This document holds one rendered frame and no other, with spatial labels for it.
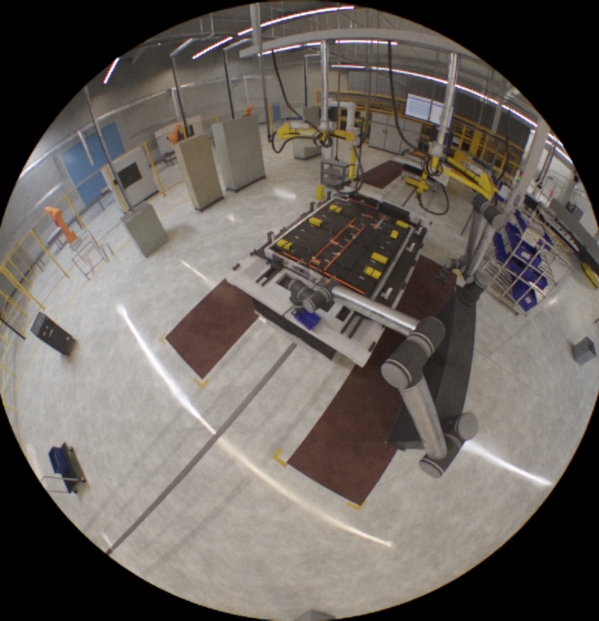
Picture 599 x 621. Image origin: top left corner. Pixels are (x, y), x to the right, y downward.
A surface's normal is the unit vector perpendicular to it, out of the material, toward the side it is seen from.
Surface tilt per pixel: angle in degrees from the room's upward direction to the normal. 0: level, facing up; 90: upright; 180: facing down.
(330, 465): 0
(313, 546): 0
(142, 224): 90
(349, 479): 0
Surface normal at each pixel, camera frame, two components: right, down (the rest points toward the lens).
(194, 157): 0.80, 0.48
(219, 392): -0.04, -0.55
